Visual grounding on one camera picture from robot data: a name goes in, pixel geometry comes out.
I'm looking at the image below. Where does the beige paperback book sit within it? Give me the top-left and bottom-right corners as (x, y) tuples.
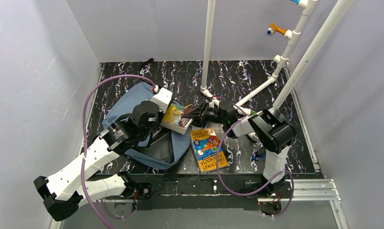
(161, 103), (193, 135)

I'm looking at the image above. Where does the colourful blue storey book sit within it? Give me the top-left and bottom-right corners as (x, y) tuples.
(189, 128), (228, 173)

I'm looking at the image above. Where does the light blue student backpack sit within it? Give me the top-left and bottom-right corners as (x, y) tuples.
(95, 58), (192, 170)

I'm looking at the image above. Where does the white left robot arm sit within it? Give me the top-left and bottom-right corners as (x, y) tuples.
(33, 99), (169, 221)

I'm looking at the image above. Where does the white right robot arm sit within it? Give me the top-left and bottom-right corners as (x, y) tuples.
(183, 100), (296, 185)

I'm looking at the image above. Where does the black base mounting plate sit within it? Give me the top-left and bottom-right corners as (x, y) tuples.
(97, 172), (325, 212)

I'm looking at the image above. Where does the orange blue pipe valve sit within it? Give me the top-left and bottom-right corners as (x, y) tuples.
(266, 23), (287, 36)

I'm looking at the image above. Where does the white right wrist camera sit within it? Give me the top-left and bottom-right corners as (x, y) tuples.
(208, 95), (223, 108)

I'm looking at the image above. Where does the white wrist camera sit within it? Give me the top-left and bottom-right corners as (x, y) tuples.
(150, 85), (173, 113)
(208, 95), (223, 108)

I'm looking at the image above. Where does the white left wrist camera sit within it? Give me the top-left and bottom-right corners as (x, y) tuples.
(150, 85), (173, 113)

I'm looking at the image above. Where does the white pvc pipe frame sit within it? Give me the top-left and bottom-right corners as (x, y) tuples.
(200, 0), (353, 110)

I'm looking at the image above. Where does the aluminium rail frame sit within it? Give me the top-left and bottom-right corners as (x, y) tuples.
(49, 178), (351, 229)

